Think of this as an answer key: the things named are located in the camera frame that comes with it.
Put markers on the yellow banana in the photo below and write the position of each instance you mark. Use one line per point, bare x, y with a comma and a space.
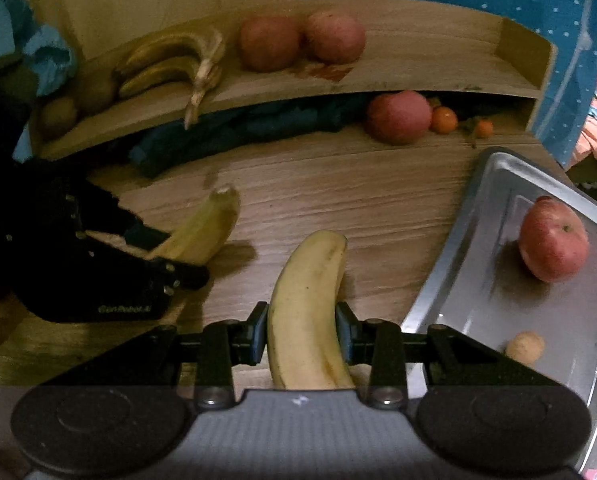
308, 300
203, 230

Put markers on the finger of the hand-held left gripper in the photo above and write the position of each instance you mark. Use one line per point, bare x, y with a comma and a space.
183, 275
138, 235

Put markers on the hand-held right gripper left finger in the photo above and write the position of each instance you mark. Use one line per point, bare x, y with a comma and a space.
261, 332

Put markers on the orange tangerine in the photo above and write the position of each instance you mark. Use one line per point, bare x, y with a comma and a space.
444, 120
483, 127

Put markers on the brown-spotted banana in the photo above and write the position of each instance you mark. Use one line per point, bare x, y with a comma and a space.
163, 72

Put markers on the dark blue cloth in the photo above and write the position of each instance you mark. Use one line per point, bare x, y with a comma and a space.
253, 125

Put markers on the curved wooden shelf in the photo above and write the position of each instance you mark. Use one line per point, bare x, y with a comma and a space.
428, 40

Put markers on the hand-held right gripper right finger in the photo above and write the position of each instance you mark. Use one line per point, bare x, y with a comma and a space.
344, 332

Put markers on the red apple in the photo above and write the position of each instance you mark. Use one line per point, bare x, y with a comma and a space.
400, 116
336, 37
553, 240
269, 42

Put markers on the metal tray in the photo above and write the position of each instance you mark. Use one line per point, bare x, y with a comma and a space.
578, 320

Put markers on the small brown kiwi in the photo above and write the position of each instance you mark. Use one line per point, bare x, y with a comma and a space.
525, 347

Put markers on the light blue cloth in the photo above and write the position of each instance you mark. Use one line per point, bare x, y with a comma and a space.
8, 35

